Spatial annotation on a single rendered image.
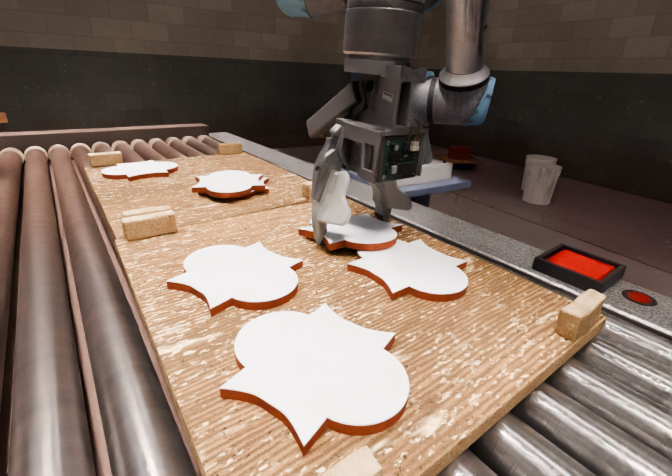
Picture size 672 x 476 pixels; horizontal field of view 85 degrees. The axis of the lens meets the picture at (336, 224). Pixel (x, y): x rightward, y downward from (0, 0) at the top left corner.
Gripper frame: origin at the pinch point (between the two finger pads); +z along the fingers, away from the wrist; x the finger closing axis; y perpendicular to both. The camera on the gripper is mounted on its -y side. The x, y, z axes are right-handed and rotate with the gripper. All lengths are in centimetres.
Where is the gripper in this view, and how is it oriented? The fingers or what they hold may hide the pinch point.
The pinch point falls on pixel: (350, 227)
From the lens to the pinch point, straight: 47.8
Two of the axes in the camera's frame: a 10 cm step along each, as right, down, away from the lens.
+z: -0.7, 9.1, 4.1
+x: 8.1, -1.9, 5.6
